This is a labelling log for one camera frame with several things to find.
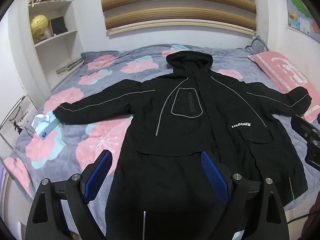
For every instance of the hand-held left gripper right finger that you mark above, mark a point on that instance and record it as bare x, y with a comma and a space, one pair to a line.
215, 177

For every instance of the blue white tissue pack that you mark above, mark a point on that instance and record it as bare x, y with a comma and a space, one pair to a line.
46, 125

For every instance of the flat stacked books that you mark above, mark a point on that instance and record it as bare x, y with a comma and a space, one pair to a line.
70, 66

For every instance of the wall map poster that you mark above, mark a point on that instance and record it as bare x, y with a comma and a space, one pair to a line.
298, 12

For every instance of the grey pillow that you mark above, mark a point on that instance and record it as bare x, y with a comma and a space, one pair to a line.
257, 45

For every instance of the white bookshelf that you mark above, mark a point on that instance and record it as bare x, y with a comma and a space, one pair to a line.
67, 45

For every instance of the grey floral blanket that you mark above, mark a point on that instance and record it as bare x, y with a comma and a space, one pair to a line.
112, 80

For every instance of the pink printed pillow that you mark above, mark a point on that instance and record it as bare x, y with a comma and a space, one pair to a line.
282, 67

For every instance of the white printed bag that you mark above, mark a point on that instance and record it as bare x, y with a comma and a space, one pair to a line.
15, 120

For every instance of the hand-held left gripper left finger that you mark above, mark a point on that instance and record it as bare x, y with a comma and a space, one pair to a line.
97, 176

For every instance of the black hooded jacket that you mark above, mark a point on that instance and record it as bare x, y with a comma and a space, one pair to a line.
175, 130

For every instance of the black box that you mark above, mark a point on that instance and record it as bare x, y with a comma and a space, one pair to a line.
58, 25

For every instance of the yellow globe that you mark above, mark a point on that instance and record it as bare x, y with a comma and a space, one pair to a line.
39, 26

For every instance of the striped window blind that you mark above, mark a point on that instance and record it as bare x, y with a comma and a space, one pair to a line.
175, 5

